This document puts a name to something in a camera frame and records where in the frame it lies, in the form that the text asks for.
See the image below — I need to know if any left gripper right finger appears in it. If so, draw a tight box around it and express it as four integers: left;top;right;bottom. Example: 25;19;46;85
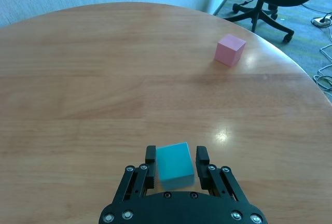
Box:
196;145;247;204

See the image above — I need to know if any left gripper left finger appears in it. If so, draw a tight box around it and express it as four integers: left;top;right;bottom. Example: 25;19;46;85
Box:
114;145;158;204

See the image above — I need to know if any blue cube building block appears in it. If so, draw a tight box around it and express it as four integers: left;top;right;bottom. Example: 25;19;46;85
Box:
156;142;196;190

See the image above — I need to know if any pink cube building block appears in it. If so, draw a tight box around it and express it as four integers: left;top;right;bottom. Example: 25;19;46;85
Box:
214;34;246;67

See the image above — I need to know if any white power strip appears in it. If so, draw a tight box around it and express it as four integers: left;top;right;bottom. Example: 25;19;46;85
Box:
311;12;332;27

